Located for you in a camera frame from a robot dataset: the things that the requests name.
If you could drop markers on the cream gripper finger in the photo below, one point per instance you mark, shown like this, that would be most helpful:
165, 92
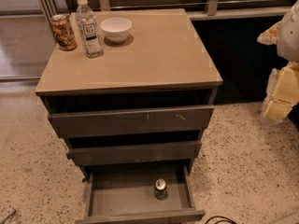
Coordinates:
269, 36
282, 93

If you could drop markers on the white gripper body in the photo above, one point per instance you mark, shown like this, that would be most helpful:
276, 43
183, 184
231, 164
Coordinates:
290, 34

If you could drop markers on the green soda can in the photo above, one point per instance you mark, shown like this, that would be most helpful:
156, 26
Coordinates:
160, 189

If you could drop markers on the grey drawer cabinet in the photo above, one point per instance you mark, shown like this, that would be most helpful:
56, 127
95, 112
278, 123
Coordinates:
162, 64

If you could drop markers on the middle grey drawer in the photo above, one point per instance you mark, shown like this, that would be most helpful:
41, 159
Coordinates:
135, 153

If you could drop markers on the grey drawer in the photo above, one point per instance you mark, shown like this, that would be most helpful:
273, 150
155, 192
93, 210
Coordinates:
131, 121
124, 194
135, 153

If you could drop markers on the bottom grey drawer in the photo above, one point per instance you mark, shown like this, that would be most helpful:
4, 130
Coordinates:
124, 194

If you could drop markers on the brown patterned drink can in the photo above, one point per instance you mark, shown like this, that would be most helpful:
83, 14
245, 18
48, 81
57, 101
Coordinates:
63, 32

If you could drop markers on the top grey drawer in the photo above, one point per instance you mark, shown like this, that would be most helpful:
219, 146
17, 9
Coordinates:
131, 121

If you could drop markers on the white ceramic bowl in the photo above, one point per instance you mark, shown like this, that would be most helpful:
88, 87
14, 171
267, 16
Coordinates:
116, 30

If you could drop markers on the clear plastic water bottle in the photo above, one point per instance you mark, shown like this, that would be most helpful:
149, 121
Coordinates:
88, 29

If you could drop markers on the grey metal rod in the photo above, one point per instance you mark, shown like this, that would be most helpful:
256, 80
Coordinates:
10, 214

